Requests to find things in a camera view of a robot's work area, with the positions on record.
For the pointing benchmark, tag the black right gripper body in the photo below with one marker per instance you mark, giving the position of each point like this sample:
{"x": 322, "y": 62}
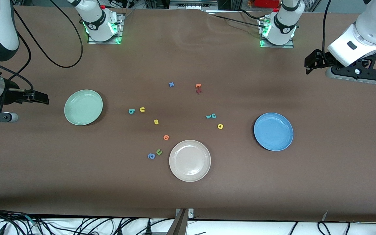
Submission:
{"x": 11, "y": 94}

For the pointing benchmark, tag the teal letter b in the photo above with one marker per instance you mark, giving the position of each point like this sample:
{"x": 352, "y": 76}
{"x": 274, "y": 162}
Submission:
{"x": 130, "y": 111}

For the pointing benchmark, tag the yellow letter a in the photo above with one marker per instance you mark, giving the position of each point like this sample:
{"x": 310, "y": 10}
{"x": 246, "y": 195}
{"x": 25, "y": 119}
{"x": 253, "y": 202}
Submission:
{"x": 222, "y": 126}

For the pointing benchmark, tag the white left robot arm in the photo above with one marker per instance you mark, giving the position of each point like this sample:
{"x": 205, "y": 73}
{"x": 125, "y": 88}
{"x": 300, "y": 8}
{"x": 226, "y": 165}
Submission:
{"x": 374, "y": 29}

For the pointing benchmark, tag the green plate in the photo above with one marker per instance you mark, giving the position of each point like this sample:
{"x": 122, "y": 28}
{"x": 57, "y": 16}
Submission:
{"x": 83, "y": 107}

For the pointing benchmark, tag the red background object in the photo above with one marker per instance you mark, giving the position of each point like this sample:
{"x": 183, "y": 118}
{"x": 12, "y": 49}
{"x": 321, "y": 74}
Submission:
{"x": 266, "y": 3}

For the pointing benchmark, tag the blue plate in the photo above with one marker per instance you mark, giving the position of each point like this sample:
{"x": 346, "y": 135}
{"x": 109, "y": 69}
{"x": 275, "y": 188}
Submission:
{"x": 273, "y": 132}

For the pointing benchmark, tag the brown table cover sheet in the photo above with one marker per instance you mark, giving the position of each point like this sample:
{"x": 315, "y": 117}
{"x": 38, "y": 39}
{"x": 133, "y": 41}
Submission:
{"x": 77, "y": 189}

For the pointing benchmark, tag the blue letter a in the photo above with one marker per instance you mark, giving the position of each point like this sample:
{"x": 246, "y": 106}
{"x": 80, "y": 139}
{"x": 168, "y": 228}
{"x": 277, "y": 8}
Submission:
{"x": 149, "y": 156}

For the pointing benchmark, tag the orange letter e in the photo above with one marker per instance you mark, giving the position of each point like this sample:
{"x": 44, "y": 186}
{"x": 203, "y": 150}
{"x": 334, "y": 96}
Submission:
{"x": 164, "y": 137}

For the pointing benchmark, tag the green letter u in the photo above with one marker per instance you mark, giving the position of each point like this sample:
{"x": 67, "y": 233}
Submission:
{"x": 160, "y": 153}

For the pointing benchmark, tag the grey metal background box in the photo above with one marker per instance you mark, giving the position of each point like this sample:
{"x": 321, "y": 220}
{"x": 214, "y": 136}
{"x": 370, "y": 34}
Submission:
{"x": 191, "y": 5}

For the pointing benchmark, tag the black power plug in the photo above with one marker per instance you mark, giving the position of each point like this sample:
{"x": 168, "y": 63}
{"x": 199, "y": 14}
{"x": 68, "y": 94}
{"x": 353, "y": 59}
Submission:
{"x": 119, "y": 231}
{"x": 148, "y": 228}

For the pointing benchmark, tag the beige plate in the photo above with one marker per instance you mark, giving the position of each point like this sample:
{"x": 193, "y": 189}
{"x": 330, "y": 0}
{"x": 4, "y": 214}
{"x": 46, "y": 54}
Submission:
{"x": 190, "y": 160}

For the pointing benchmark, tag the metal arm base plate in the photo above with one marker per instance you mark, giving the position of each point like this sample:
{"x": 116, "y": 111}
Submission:
{"x": 93, "y": 42}
{"x": 287, "y": 46}

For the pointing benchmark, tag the metal table bracket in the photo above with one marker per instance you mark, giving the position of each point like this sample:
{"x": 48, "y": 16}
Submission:
{"x": 181, "y": 225}

